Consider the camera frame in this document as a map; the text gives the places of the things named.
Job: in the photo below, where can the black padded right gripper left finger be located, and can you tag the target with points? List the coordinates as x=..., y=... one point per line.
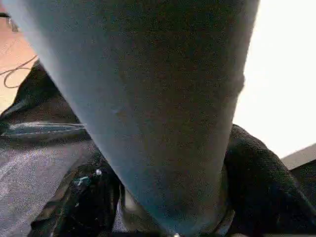
x=86, y=202

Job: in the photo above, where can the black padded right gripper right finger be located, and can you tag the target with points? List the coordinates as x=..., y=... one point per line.
x=261, y=192

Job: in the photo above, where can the white plastic table top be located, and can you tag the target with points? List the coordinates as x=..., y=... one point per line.
x=284, y=74

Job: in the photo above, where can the white plastic table leg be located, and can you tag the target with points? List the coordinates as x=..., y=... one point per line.
x=148, y=98

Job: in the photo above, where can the black glossy mat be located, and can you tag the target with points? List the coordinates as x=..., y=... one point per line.
x=29, y=172

